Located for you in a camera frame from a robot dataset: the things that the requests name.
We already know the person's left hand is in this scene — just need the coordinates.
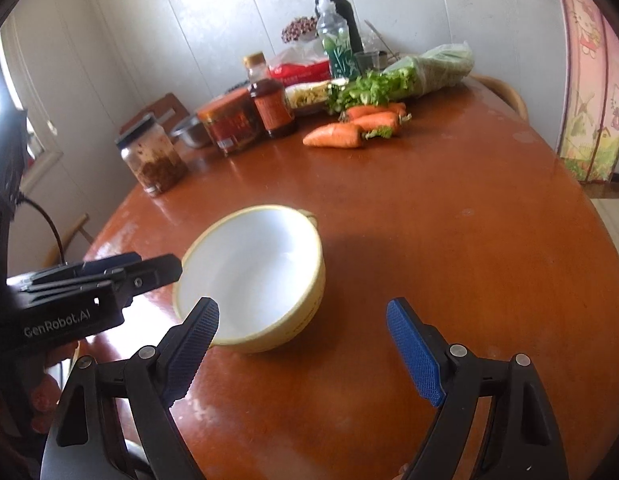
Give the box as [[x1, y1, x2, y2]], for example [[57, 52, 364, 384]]
[[30, 342, 78, 421]]

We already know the window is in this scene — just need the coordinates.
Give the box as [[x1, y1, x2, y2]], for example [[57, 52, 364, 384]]
[[0, 25, 65, 186]]

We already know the red and white packet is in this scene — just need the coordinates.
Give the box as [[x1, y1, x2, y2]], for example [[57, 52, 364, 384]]
[[267, 42, 335, 83]]

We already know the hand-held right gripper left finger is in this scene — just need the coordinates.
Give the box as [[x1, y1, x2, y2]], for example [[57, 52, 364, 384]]
[[40, 297, 220, 480]]

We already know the slatted wooden chair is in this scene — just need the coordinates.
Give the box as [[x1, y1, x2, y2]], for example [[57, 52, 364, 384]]
[[120, 92, 188, 133]]

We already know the metal strainer ladle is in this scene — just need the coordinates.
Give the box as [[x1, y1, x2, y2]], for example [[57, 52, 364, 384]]
[[364, 20, 396, 68]]

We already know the black cable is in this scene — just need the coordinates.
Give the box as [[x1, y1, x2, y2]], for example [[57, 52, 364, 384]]
[[17, 195, 66, 266]]

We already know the yellow noodle packet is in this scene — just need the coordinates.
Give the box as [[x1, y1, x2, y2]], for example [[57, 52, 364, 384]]
[[284, 79, 343, 111]]

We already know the clear glass cup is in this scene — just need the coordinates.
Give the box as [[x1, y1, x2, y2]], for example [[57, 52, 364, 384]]
[[354, 51, 383, 74]]

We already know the red-label pickle jar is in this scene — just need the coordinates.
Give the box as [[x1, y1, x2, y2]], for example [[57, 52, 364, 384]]
[[196, 94, 263, 157]]

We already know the yellow bowl with white inside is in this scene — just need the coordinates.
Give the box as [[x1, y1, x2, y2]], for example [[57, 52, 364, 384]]
[[172, 204, 327, 355]]

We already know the clear jar with black lid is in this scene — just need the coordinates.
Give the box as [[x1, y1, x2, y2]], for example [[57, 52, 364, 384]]
[[114, 114, 188, 197]]

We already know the bag of leafy greens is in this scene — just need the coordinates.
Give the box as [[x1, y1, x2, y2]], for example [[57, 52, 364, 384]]
[[327, 42, 475, 113]]

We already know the dried flower decoration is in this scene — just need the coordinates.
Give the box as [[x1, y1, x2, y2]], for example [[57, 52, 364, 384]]
[[281, 16, 320, 45]]

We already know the dark sauce bottle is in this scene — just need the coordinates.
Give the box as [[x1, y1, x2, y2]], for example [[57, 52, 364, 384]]
[[242, 51, 299, 140]]

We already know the curved-back wooden chair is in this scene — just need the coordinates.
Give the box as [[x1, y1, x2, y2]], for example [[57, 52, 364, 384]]
[[42, 212, 95, 267], [469, 74, 530, 122]]

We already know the black thermos flask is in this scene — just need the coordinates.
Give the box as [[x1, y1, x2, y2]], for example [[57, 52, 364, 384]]
[[314, 0, 364, 56]]

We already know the small steel bowl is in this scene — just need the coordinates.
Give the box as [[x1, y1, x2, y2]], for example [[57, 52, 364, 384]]
[[170, 114, 213, 150]]

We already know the clear green-label drink bottle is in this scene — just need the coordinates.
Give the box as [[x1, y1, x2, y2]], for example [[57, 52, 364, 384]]
[[315, 0, 363, 81]]

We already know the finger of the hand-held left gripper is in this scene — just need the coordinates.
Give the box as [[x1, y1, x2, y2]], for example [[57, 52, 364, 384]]
[[27, 255, 183, 306], [32, 254, 143, 283]]

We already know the pink cartoon printed curtain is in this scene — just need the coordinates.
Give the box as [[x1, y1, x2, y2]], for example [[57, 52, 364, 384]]
[[552, 0, 619, 183]]

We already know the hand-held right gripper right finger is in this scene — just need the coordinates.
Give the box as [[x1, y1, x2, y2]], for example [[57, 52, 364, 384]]
[[386, 297, 570, 480]]

